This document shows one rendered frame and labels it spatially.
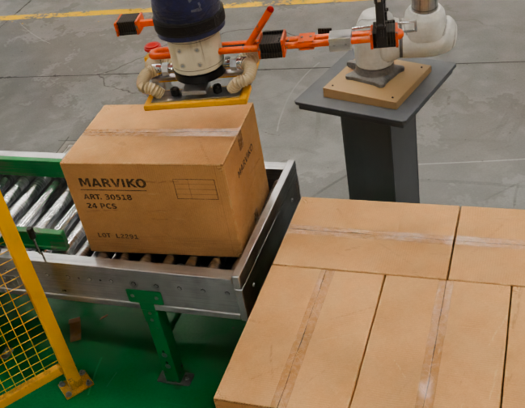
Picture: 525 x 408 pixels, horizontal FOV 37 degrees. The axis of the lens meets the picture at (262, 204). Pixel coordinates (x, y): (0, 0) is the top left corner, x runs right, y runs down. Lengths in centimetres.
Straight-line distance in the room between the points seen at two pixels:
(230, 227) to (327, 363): 62
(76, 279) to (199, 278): 51
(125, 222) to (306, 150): 170
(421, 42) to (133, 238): 132
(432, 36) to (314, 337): 130
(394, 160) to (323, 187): 75
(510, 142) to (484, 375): 213
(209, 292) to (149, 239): 32
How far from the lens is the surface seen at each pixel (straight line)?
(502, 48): 521
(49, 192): 346
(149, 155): 270
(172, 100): 255
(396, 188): 344
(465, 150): 421
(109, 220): 289
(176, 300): 282
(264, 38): 255
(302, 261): 274
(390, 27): 249
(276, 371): 240
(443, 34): 316
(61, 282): 303
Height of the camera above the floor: 231
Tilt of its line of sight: 36 degrees down
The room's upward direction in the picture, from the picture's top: 11 degrees counter-clockwise
